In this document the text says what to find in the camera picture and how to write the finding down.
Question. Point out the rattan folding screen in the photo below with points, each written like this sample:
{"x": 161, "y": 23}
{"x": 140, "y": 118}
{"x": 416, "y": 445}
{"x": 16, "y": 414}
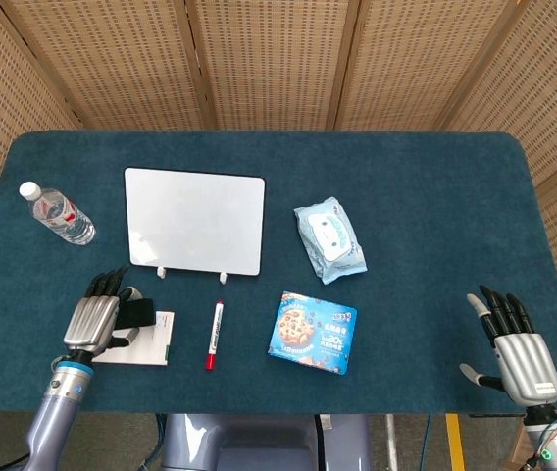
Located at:
{"x": 278, "y": 64}

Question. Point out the flat white cardboard box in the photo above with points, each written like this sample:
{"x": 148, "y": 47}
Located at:
{"x": 153, "y": 346}

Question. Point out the dark teal tablecloth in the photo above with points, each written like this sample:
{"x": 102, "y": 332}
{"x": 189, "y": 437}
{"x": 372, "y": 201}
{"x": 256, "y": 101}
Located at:
{"x": 430, "y": 235}

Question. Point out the small white whiteboard black frame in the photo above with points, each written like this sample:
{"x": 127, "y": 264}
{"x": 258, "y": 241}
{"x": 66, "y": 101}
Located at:
{"x": 195, "y": 221}

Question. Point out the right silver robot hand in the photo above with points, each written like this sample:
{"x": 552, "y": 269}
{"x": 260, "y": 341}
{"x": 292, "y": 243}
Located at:
{"x": 528, "y": 363}

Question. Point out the light blue wet wipes pack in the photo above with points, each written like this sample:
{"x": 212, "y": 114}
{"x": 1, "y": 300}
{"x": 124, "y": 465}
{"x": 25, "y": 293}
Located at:
{"x": 330, "y": 240}

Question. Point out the grey robot torso base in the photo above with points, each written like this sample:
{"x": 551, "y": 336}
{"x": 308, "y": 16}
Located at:
{"x": 259, "y": 441}

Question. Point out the blue chocolate cookie box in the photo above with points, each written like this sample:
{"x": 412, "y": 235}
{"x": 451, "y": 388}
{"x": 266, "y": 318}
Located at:
{"x": 313, "y": 333}

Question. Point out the clear plastic water bottle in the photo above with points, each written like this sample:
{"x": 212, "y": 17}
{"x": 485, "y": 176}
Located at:
{"x": 60, "y": 216}

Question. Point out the white plastic stand foot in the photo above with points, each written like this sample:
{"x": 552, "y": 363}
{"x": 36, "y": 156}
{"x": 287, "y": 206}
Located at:
{"x": 223, "y": 278}
{"x": 161, "y": 273}

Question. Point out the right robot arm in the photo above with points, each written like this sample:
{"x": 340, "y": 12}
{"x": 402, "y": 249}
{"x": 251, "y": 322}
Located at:
{"x": 555, "y": 446}

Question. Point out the black felt whiteboard eraser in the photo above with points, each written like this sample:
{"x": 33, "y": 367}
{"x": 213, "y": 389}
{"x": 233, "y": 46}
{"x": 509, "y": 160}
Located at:
{"x": 140, "y": 314}

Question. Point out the red whiteboard marker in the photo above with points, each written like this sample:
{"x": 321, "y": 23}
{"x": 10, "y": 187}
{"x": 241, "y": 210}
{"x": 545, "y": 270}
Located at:
{"x": 214, "y": 338}

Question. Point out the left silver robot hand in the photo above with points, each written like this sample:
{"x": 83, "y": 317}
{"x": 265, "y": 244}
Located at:
{"x": 91, "y": 324}

